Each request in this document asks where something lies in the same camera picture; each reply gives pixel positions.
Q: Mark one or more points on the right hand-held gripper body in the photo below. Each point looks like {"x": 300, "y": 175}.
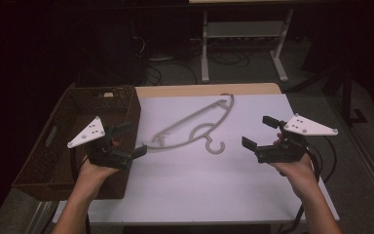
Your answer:
{"x": 285, "y": 152}

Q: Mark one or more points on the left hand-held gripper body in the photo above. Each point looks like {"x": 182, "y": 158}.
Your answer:
{"x": 94, "y": 155}

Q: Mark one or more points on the brown wicker basket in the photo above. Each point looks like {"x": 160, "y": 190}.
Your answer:
{"x": 50, "y": 162}

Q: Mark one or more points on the grey plastic clothes hanger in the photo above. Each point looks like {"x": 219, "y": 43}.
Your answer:
{"x": 191, "y": 138}

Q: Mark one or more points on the person's left hand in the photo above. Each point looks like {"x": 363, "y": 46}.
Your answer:
{"x": 94, "y": 174}

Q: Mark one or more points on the person's right hand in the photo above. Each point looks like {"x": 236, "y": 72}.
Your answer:
{"x": 300, "y": 175}

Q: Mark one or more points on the white table mat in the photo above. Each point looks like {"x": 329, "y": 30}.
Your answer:
{"x": 191, "y": 182}

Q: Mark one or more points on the white power strip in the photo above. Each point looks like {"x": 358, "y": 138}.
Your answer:
{"x": 161, "y": 59}

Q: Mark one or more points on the black metal stand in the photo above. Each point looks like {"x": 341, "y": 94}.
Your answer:
{"x": 347, "y": 94}

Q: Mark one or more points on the white metal table frame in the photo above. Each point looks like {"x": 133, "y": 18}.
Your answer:
{"x": 244, "y": 29}

